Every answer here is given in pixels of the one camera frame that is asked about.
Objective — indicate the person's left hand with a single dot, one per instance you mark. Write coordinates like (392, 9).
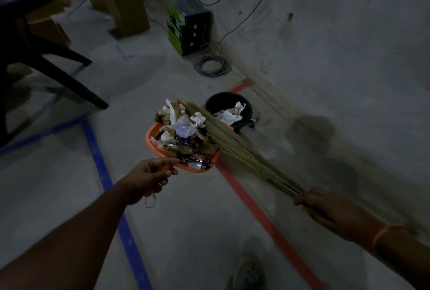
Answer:
(142, 179)

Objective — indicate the person's right hand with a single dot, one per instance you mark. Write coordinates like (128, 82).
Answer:
(331, 212)

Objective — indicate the person's right fingers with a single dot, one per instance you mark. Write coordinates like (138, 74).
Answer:
(310, 206)

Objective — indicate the person's left thumb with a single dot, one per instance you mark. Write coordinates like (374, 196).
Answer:
(163, 161)

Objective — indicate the orange plastic dustpan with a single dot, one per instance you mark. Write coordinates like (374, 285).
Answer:
(174, 160)

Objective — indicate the straw stick broom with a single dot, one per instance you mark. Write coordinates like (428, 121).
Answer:
(242, 152)

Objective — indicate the person's right forearm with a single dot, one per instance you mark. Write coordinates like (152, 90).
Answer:
(401, 254)

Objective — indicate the person's left forearm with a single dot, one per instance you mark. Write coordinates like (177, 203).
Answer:
(63, 242)

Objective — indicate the pile of paper trash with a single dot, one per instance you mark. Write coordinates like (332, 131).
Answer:
(183, 135)

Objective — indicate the orange wrist thread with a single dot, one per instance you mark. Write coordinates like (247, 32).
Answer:
(381, 234)

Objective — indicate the white crumpled paper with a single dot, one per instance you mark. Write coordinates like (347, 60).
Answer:
(231, 115)

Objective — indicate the black trash bin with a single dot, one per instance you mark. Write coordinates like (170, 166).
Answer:
(231, 105)

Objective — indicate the person's grey shoe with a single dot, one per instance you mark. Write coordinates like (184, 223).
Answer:
(248, 271)

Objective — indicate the black and green box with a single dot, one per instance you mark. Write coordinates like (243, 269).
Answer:
(188, 26)

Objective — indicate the flat cardboard pieces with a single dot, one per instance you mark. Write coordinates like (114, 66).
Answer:
(50, 21)

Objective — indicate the dark plastic chair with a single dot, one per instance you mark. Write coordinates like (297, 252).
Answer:
(30, 31)

